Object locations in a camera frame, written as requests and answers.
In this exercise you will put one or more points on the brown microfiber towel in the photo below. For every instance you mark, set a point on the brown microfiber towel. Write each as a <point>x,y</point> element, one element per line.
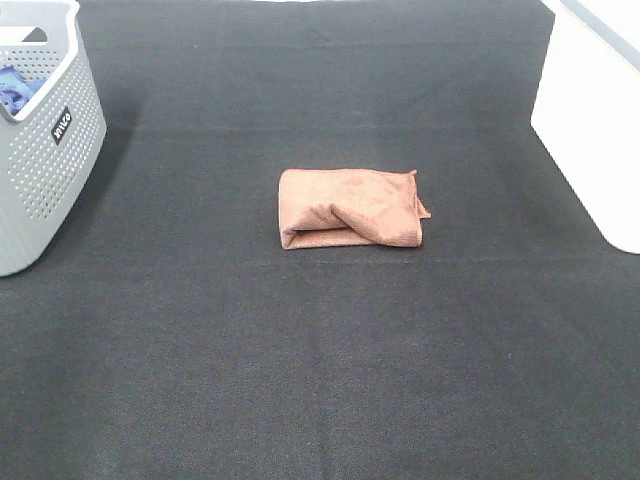
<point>349,207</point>

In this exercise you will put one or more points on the black table cover cloth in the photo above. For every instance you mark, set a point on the black table cover cloth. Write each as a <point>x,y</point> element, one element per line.
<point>166,334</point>

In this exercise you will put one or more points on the grey perforated laundry basket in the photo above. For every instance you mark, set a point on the grey perforated laundry basket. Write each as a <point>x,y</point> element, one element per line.
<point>49,147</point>

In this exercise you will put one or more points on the white plastic basket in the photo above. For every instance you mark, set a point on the white plastic basket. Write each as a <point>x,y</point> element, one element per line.
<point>586,111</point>

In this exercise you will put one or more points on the blue cloth in basket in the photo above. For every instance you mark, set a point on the blue cloth in basket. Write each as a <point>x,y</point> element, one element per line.
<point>16,91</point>

